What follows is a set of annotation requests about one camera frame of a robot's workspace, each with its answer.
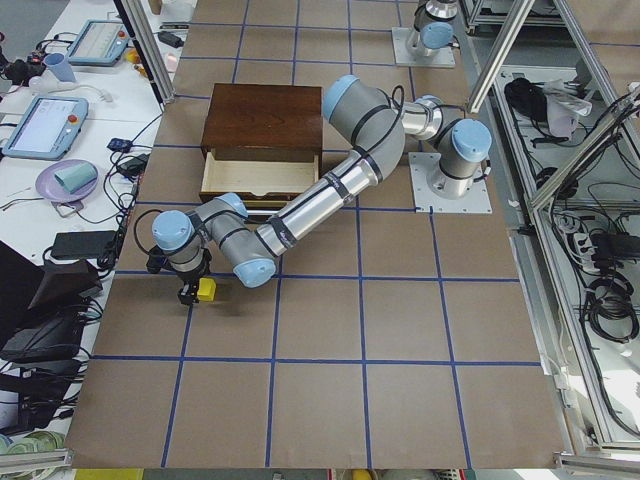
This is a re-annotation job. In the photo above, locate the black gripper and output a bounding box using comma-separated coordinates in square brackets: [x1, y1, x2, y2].
[177, 257, 211, 306]

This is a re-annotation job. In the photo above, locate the yellow block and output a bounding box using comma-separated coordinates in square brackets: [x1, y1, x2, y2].
[196, 277, 217, 302]

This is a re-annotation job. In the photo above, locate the light wood drawer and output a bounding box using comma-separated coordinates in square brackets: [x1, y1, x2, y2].
[199, 148, 322, 207]

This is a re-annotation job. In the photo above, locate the dark wooden drawer cabinet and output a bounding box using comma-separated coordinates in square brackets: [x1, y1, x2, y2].
[200, 83, 323, 156]

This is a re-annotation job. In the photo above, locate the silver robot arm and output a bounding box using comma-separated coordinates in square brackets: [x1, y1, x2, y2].
[407, 0, 458, 57]
[152, 75, 492, 305]

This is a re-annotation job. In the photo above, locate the black laptop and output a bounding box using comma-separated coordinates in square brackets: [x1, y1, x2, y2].
[50, 230, 116, 260]

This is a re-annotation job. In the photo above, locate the green cup on plate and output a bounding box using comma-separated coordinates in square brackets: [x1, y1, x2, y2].
[54, 162, 97, 193]

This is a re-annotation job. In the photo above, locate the purple plate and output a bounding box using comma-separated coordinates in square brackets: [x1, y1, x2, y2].
[35, 159, 98, 203]

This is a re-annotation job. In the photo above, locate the lower teach pendant tablet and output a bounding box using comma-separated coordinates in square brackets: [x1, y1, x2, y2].
[2, 95, 89, 161]

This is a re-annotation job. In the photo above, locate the teach pendant tablet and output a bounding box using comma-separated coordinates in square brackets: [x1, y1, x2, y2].
[2, 95, 89, 161]
[67, 20, 130, 67]

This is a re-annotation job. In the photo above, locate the upper teach pendant tablet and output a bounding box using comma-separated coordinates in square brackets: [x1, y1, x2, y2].
[67, 20, 130, 67]

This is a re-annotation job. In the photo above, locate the light blue cup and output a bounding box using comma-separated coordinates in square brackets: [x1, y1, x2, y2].
[43, 52, 76, 83]

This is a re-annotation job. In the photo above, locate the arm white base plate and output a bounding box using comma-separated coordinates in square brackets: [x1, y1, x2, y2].
[409, 152, 492, 214]
[391, 27, 455, 68]

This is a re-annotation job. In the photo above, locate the aluminium frame post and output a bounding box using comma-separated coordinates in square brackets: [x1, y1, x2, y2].
[114, 0, 175, 105]

